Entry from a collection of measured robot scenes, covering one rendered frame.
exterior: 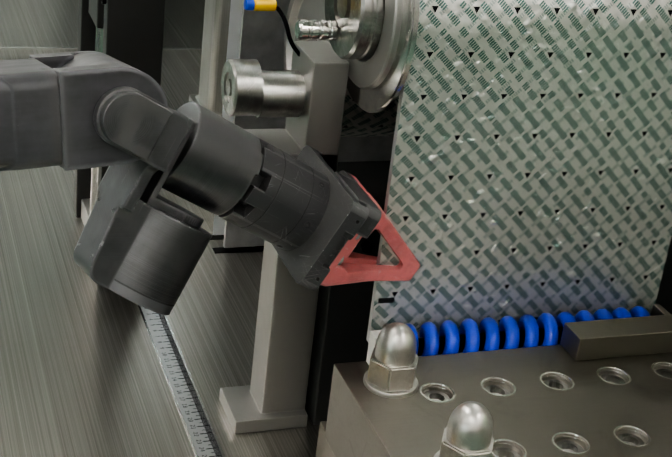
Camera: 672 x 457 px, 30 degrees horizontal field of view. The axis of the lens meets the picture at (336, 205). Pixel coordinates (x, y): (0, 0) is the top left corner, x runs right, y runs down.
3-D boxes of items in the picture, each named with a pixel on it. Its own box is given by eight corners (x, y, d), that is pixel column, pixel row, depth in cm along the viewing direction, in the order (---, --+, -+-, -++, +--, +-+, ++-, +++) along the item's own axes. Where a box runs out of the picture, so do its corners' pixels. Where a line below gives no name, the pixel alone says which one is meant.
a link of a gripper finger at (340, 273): (398, 326, 86) (292, 273, 82) (363, 278, 93) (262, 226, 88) (455, 247, 85) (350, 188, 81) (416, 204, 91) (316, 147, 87)
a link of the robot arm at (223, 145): (196, 101, 75) (166, 87, 80) (141, 202, 75) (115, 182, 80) (286, 152, 79) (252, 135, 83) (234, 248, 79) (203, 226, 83)
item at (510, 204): (366, 339, 90) (399, 95, 82) (647, 317, 98) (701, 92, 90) (368, 343, 89) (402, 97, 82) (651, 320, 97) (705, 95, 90)
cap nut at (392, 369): (355, 370, 84) (363, 312, 82) (406, 366, 85) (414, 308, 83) (374, 401, 81) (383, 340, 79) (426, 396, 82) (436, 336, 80)
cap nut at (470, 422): (423, 452, 76) (433, 389, 74) (477, 446, 77) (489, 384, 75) (447, 489, 73) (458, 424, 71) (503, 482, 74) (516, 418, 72)
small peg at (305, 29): (301, 26, 84) (298, 44, 85) (341, 26, 85) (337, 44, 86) (296, 15, 85) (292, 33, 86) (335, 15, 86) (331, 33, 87)
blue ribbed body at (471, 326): (383, 357, 90) (389, 314, 89) (640, 335, 97) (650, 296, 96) (401, 383, 87) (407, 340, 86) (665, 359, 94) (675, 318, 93)
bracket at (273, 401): (213, 401, 102) (243, 39, 90) (288, 394, 104) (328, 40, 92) (228, 436, 98) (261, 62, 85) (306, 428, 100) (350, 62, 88)
